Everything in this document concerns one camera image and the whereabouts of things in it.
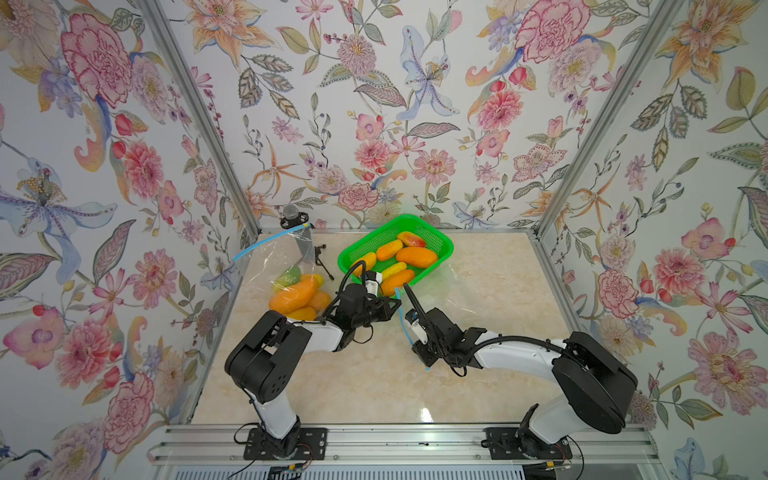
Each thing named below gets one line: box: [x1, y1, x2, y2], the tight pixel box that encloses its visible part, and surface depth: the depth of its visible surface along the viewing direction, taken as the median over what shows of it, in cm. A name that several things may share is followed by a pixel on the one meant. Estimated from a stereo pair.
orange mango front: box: [396, 246, 439, 269], surface depth 109 cm
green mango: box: [276, 266, 301, 288], surface depth 94 cm
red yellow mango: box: [398, 231, 426, 248], surface depth 116 cm
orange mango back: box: [376, 239, 403, 261], surface depth 112 cm
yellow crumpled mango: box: [382, 262, 407, 280], surface depth 106 cm
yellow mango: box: [351, 252, 377, 277], surface depth 109 cm
